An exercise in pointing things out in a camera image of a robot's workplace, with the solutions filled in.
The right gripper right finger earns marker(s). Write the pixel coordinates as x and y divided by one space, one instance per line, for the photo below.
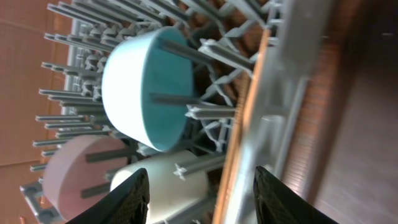
278 204

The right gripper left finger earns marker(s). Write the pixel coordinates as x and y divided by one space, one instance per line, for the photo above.
126 204

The cream white cup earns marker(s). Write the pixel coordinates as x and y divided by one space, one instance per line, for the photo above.
168 193

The pink saucer plate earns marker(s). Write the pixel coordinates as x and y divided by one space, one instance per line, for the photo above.
67 173

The wooden chopstick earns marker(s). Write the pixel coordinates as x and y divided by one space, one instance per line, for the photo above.
234 157

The light blue bowl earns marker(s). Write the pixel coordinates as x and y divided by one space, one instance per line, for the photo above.
135 71

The brown serving tray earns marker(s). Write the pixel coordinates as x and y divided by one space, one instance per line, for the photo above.
355 180

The grey plastic dish rack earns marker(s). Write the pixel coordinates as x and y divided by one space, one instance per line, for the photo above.
222 45

